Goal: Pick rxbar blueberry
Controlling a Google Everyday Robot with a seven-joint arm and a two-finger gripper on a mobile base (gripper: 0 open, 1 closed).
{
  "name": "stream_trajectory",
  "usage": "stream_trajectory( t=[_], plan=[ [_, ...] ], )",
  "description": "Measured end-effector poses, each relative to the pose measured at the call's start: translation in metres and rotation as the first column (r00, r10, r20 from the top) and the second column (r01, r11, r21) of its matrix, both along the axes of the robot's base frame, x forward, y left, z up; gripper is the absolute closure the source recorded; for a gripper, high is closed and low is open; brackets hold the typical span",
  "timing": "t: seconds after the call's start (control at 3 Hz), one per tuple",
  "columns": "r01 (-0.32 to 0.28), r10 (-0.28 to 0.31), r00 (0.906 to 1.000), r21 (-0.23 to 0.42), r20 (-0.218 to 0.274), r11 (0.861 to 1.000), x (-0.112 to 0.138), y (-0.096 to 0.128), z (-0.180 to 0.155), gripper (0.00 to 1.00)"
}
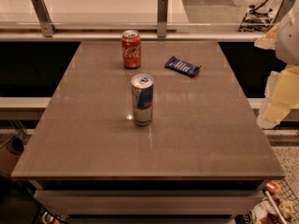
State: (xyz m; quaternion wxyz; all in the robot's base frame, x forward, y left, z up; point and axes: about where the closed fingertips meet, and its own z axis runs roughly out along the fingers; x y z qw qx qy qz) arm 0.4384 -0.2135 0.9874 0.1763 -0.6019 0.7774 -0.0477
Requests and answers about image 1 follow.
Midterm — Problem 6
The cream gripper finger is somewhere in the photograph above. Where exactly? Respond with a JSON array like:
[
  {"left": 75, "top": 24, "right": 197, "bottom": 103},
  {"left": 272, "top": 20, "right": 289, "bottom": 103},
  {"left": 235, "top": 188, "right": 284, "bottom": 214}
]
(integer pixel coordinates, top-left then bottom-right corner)
[
  {"left": 256, "top": 64, "right": 299, "bottom": 129},
  {"left": 254, "top": 23, "right": 279, "bottom": 50}
]

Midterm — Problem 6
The blue rxbar wrapper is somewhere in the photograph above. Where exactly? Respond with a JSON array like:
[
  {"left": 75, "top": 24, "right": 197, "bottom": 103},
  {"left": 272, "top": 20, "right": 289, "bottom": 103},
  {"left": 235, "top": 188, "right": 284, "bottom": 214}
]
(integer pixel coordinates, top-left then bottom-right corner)
[{"left": 164, "top": 56, "right": 200, "bottom": 77}]

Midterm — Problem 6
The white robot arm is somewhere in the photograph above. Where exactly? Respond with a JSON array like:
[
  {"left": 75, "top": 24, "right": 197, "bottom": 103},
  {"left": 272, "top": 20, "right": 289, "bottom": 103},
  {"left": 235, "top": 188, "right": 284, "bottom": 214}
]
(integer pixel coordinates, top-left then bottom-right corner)
[{"left": 254, "top": 5, "right": 299, "bottom": 129}]

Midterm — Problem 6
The silver blue red bull can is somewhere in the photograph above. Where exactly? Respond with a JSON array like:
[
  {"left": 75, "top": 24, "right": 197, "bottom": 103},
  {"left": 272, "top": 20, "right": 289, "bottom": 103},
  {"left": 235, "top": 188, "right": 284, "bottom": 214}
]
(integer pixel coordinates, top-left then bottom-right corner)
[{"left": 131, "top": 74, "right": 153, "bottom": 126}]

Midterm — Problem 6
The red coca-cola can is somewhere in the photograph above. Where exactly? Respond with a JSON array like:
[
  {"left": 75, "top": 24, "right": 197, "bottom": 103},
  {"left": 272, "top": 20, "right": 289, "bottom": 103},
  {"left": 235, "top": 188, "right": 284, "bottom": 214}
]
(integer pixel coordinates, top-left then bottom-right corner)
[{"left": 121, "top": 30, "right": 141, "bottom": 68}]

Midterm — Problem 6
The white drawer front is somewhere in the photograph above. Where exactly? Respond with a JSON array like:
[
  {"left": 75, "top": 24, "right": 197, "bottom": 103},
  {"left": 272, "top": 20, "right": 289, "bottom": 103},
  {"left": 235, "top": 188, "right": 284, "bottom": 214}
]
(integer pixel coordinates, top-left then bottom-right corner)
[{"left": 35, "top": 190, "right": 263, "bottom": 216}]

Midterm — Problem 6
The right metal glass bracket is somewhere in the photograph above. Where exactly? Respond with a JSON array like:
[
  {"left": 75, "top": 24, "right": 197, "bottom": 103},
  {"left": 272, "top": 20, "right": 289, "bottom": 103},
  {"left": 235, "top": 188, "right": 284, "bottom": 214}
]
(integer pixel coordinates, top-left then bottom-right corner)
[{"left": 273, "top": 0, "right": 296, "bottom": 24}]

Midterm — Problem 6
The metal glass bracket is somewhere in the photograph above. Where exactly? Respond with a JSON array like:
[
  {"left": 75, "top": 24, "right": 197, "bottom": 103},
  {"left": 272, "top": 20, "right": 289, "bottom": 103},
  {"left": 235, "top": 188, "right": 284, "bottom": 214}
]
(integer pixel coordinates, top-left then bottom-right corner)
[
  {"left": 157, "top": 0, "right": 168, "bottom": 37},
  {"left": 273, "top": 0, "right": 296, "bottom": 24},
  {"left": 31, "top": 0, "right": 56, "bottom": 37}
]

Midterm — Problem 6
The middle metal glass bracket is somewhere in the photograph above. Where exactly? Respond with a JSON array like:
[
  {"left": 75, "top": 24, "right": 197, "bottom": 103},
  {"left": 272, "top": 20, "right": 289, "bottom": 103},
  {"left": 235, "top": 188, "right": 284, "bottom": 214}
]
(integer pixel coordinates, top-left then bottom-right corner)
[{"left": 157, "top": 0, "right": 168, "bottom": 37}]

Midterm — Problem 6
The wire basket with snacks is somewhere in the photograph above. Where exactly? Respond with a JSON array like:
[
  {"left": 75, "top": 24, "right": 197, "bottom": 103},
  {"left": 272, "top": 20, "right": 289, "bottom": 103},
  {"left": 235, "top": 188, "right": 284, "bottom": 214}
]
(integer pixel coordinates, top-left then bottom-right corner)
[{"left": 235, "top": 180, "right": 299, "bottom": 224}]

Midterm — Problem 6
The left metal glass bracket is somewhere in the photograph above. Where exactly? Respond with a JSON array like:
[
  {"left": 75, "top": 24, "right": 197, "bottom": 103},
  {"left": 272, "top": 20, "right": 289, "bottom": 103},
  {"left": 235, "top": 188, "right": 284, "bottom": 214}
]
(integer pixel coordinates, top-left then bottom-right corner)
[{"left": 31, "top": 0, "right": 56, "bottom": 37}]

